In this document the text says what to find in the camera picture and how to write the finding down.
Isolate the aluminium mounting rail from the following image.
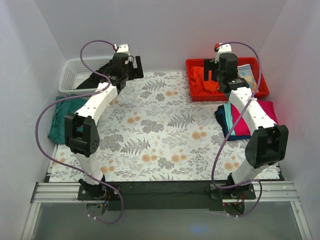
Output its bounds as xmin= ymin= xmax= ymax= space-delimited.
xmin=22 ymin=181 xmax=312 ymax=240

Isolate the turquoise folded shirt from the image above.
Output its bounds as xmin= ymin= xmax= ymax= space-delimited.
xmin=223 ymin=102 xmax=250 ymax=141

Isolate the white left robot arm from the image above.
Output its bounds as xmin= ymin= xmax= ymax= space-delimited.
xmin=64 ymin=53 xmax=144 ymax=200

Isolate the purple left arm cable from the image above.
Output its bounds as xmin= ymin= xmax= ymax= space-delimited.
xmin=35 ymin=39 xmax=125 ymax=225

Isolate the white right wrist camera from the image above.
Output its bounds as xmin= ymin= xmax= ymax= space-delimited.
xmin=214 ymin=43 xmax=232 ymax=63

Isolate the black t shirt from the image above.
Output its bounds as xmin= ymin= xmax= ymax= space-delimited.
xmin=76 ymin=63 xmax=111 ymax=90

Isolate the magenta folded shirt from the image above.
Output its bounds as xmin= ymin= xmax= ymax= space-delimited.
xmin=231 ymin=100 xmax=278 ymax=137

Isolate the red plastic bin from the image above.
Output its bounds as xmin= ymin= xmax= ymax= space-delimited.
xmin=186 ymin=57 xmax=269 ymax=102

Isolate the patterned pastel cloth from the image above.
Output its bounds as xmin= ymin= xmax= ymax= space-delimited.
xmin=237 ymin=64 xmax=257 ymax=93

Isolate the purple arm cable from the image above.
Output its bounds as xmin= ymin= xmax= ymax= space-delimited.
xmin=35 ymin=39 xmax=125 ymax=225
xmin=211 ymin=41 xmax=263 ymax=218

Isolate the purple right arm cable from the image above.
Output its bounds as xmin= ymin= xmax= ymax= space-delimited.
xmin=211 ymin=41 xmax=263 ymax=218

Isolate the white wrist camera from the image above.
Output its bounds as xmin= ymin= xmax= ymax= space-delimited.
xmin=113 ymin=44 xmax=130 ymax=55
xmin=214 ymin=43 xmax=232 ymax=63

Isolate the navy blue folded shirt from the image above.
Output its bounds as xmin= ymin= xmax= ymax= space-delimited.
xmin=214 ymin=105 xmax=251 ymax=141

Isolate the white plastic basket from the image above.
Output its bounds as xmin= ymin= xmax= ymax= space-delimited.
xmin=58 ymin=56 xmax=112 ymax=95

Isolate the orange crumpled shirt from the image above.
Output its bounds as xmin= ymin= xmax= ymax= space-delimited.
xmin=190 ymin=66 xmax=218 ymax=95

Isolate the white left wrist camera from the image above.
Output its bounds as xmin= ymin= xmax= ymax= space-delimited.
xmin=113 ymin=44 xmax=130 ymax=55

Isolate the floral patterned table mat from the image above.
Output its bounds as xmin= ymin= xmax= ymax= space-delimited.
xmin=49 ymin=71 xmax=280 ymax=183

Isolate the teal green folded shirt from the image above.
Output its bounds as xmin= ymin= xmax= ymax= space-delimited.
xmin=47 ymin=98 xmax=87 ymax=145

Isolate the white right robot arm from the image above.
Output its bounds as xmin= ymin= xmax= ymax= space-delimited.
xmin=215 ymin=53 xmax=289 ymax=199

